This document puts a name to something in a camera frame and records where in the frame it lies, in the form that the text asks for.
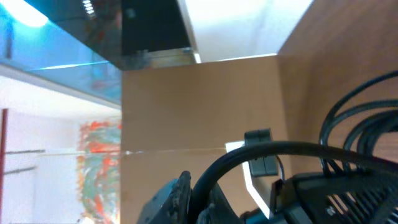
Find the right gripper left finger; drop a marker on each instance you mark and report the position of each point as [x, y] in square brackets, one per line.
[170, 204]

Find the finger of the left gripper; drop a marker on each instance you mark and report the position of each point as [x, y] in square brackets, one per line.
[361, 197]

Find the colourful wall poster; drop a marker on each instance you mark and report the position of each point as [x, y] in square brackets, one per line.
[98, 169]

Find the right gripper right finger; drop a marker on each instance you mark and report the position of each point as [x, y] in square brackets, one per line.
[218, 209]

